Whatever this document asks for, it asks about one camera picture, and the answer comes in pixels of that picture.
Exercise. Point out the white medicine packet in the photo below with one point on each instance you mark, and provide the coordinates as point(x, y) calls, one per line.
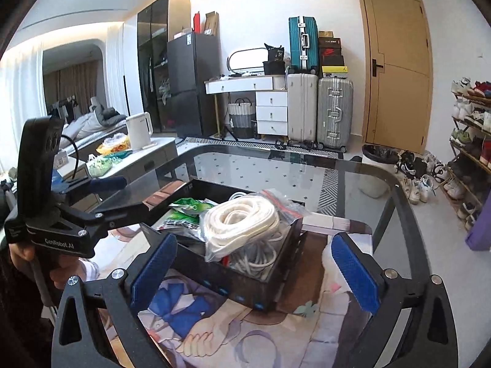
point(180, 227)

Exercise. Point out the shoe rack with sneakers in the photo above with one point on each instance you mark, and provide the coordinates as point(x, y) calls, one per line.
point(472, 142)

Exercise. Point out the printed cartoon table mat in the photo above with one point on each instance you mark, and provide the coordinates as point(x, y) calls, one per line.
point(214, 333)

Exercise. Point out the teal suitcase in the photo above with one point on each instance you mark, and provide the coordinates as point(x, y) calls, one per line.
point(303, 46)

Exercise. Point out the white curtain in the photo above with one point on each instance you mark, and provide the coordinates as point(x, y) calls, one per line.
point(115, 69)

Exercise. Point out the grey clothes pile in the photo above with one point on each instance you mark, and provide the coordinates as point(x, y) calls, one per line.
point(96, 120)

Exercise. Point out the person's left hand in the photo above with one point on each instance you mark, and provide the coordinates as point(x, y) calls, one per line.
point(65, 270)

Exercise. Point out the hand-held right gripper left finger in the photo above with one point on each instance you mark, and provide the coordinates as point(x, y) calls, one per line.
point(153, 272)

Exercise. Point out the green plastic bag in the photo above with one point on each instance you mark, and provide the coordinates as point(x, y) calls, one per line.
point(101, 165)

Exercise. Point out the pile of sneakers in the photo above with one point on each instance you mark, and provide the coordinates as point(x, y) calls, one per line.
point(418, 176)

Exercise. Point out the white trash bin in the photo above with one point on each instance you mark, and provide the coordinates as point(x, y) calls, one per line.
point(378, 172)

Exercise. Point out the white vanity desk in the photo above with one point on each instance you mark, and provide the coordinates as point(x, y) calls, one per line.
point(270, 115)

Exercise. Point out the white suitcase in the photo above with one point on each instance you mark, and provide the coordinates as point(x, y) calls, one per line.
point(303, 111)

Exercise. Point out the wooden door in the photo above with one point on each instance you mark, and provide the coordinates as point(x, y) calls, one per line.
point(399, 76)

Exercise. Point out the black refrigerator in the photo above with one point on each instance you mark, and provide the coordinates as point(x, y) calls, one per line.
point(191, 84)

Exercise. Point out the person's left forearm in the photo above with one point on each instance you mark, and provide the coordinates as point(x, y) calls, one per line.
point(19, 314)

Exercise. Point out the dark glass cabinet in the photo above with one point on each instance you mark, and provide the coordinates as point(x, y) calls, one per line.
point(151, 65)

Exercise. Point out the white electric kettle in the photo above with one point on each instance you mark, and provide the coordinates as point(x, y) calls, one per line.
point(139, 132)

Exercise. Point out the silver suitcase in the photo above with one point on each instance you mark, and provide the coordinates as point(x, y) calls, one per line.
point(335, 115)

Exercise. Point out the black bag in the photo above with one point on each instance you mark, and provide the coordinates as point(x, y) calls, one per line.
point(274, 61)

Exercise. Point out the yellow shoe box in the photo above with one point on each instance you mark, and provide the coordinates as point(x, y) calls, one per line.
point(333, 72)

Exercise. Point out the purple box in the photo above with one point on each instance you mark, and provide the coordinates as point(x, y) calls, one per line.
point(479, 226)

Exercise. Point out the green snack packet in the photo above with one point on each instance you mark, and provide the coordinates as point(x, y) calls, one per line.
point(188, 206)

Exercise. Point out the brown cardboard shoe box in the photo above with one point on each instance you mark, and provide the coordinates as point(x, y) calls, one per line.
point(329, 34)

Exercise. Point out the black cardboard box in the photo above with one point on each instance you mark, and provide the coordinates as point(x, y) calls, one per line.
point(245, 287)

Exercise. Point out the white sideboard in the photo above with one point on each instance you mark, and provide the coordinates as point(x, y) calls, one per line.
point(153, 157)

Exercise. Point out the oval mirror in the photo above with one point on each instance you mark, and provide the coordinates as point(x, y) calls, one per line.
point(249, 61)

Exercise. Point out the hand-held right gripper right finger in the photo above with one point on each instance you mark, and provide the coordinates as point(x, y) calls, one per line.
point(355, 276)

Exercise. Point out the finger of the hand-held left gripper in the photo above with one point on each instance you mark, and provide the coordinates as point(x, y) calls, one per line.
point(122, 212)
point(109, 184)

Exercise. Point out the yellow snack bag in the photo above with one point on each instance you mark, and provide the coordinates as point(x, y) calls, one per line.
point(113, 145)

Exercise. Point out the grey white woven basket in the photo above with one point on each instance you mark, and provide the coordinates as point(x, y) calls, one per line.
point(242, 115)

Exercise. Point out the red logo shoe box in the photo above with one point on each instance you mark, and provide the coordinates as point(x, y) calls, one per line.
point(332, 51)

